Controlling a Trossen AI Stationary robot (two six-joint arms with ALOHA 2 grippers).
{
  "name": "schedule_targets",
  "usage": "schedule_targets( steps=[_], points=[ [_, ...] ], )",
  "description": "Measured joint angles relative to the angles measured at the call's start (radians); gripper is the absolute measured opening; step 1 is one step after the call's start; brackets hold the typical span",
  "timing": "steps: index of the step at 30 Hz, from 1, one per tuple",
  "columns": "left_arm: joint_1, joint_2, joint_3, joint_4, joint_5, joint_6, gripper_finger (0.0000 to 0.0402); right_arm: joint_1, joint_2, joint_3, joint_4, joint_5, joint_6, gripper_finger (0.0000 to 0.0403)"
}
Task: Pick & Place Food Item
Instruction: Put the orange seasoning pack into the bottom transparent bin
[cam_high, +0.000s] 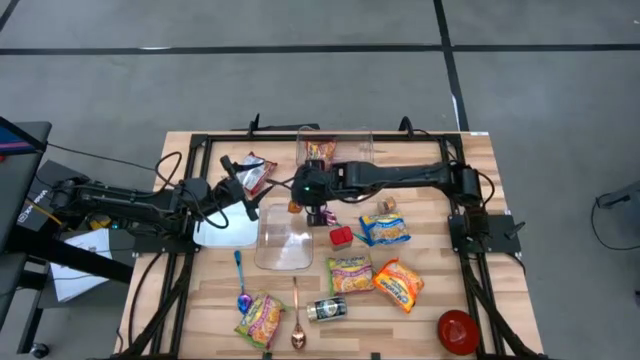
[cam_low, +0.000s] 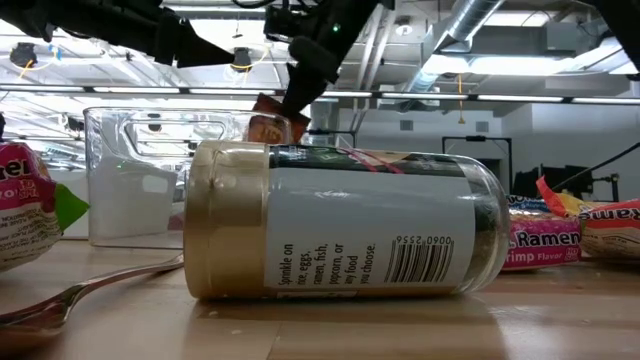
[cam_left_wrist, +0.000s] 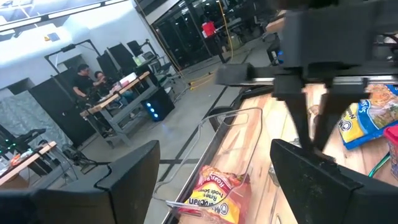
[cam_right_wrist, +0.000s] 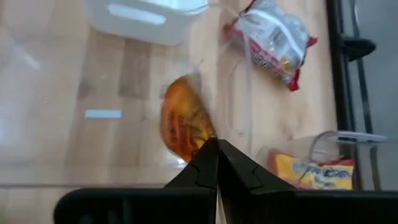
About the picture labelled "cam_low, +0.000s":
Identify black computer monitor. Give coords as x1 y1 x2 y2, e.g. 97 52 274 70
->
514 164 621 201

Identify black stand frame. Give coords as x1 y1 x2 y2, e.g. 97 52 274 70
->
442 134 514 194

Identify pink and green ramen packet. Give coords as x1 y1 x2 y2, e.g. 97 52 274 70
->
502 212 584 272
0 141 91 274

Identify copper metal spoon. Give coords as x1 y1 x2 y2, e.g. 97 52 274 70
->
0 252 186 346

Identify orange ramen packet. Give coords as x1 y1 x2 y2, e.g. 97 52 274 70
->
535 175 640 262

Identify white plastic tray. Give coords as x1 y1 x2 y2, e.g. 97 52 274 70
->
59 159 186 240

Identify gold-lidded seasoning jar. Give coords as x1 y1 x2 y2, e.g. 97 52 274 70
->
183 139 511 301

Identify long ceiling light strip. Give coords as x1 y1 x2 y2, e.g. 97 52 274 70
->
0 84 640 106

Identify narrow clear plastic bin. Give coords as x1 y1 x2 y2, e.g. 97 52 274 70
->
83 106 294 250

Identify orange taco seasoning packet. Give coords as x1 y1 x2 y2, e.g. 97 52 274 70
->
247 93 311 146

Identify yellow hanging cord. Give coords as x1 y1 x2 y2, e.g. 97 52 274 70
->
455 74 466 125

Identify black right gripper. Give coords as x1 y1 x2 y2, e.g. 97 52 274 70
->
263 0 381 117

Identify blue ramen packet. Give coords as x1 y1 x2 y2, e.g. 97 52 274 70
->
507 194 554 215

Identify black ceiling device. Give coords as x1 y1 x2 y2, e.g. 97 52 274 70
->
9 42 39 69
229 47 254 71

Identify slanted silver air duct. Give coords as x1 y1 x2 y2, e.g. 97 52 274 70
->
407 0 506 94

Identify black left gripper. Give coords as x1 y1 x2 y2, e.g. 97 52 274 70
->
112 0 236 69

